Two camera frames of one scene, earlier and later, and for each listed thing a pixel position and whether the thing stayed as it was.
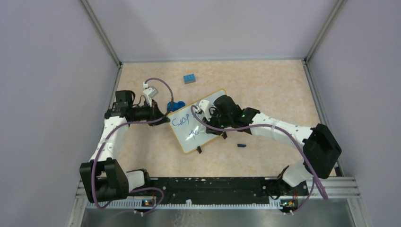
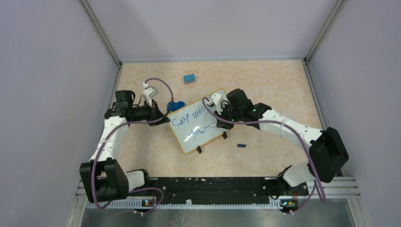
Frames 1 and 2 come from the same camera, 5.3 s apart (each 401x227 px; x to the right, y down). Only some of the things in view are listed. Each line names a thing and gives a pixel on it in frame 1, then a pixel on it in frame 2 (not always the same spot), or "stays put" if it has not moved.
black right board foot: x=224 y=135 stays put
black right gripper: x=216 y=131 → x=225 y=125
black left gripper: x=155 y=114 stays put
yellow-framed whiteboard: x=190 y=134 stays put
